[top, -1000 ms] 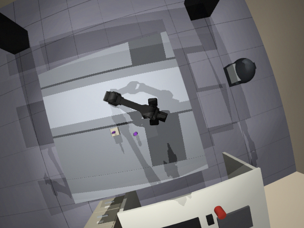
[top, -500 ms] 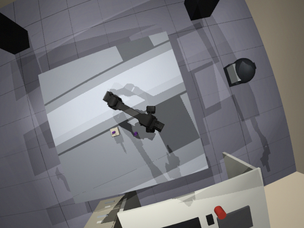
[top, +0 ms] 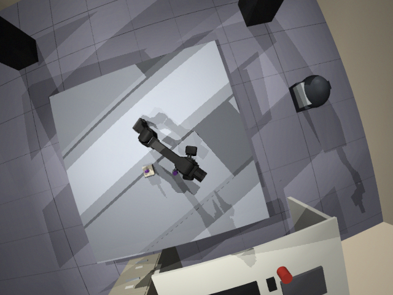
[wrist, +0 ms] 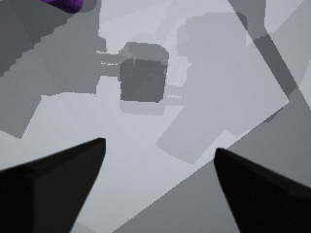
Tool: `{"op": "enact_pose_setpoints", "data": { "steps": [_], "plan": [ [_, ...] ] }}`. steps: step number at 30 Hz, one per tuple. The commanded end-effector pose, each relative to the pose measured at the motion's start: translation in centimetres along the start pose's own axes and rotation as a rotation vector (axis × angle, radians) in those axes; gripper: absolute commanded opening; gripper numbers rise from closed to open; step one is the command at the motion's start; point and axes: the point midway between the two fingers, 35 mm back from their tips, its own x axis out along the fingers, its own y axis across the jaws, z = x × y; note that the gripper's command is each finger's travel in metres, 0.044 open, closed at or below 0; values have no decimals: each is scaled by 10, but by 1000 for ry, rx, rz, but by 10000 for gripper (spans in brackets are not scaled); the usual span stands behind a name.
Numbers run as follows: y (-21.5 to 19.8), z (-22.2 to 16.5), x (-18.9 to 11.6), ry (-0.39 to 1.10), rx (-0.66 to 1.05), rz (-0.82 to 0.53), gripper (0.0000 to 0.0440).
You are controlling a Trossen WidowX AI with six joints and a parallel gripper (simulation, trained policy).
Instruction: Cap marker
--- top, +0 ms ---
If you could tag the beige block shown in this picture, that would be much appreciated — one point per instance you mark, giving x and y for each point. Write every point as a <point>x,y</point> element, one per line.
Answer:
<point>151,170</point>

